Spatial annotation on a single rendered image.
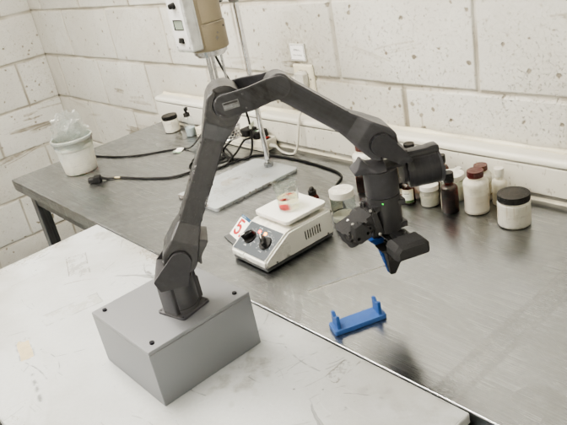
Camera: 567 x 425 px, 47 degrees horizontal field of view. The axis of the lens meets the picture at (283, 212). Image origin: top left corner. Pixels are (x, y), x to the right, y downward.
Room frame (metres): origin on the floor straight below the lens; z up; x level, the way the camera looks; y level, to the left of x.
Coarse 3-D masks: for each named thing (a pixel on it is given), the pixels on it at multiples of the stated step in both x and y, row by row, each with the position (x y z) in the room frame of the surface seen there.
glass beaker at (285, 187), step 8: (280, 176) 1.35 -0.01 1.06; (288, 176) 1.34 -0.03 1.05; (272, 184) 1.31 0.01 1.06; (280, 184) 1.34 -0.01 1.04; (288, 184) 1.30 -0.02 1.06; (296, 184) 1.32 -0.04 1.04; (280, 192) 1.30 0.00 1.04; (288, 192) 1.30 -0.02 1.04; (296, 192) 1.31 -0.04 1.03; (280, 200) 1.30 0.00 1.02; (288, 200) 1.30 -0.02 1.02; (296, 200) 1.30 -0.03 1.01; (280, 208) 1.31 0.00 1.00; (288, 208) 1.30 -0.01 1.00; (296, 208) 1.30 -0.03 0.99
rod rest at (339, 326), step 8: (376, 304) 0.97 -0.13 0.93; (360, 312) 0.98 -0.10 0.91; (368, 312) 0.98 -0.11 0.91; (376, 312) 0.97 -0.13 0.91; (384, 312) 0.97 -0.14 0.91; (336, 320) 0.95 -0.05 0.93; (344, 320) 0.97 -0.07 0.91; (352, 320) 0.96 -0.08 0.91; (360, 320) 0.96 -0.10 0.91; (368, 320) 0.95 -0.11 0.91; (376, 320) 0.96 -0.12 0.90; (336, 328) 0.95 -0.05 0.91; (344, 328) 0.94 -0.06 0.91; (352, 328) 0.95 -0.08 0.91
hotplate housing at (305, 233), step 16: (320, 208) 1.32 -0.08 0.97; (272, 224) 1.29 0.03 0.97; (304, 224) 1.27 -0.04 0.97; (320, 224) 1.29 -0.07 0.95; (288, 240) 1.24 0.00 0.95; (304, 240) 1.26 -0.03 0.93; (320, 240) 1.29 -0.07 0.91; (240, 256) 1.28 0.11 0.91; (272, 256) 1.21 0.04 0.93; (288, 256) 1.23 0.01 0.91
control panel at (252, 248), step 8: (256, 224) 1.32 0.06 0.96; (256, 232) 1.30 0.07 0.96; (264, 232) 1.28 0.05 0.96; (272, 232) 1.27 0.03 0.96; (240, 240) 1.30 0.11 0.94; (256, 240) 1.27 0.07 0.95; (272, 240) 1.25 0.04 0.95; (240, 248) 1.28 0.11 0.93; (248, 248) 1.27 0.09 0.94; (256, 248) 1.25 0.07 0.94; (272, 248) 1.23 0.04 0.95; (256, 256) 1.23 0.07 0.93; (264, 256) 1.22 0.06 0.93
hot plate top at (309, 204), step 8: (304, 200) 1.35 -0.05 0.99; (312, 200) 1.34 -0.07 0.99; (320, 200) 1.33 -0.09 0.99; (264, 208) 1.34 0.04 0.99; (272, 208) 1.34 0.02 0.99; (304, 208) 1.30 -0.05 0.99; (312, 208) 1.29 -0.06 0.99; (264, 216) 1.31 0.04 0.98; (272, 216) 1.30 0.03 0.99; (280, 216) 1.29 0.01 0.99; (288, 216) 1.28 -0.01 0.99; (296, 216) 1.27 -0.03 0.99; (304, 216) 1.28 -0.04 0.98; (288, 224) 1.25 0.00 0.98
